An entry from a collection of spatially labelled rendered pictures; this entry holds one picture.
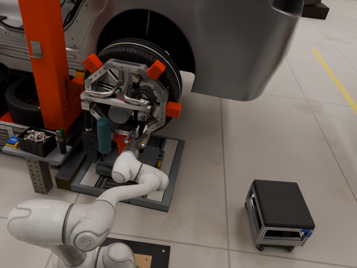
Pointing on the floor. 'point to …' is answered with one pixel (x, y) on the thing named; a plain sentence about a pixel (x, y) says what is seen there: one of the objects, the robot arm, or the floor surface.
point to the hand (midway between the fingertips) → (141, 129)
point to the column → (40, 175)
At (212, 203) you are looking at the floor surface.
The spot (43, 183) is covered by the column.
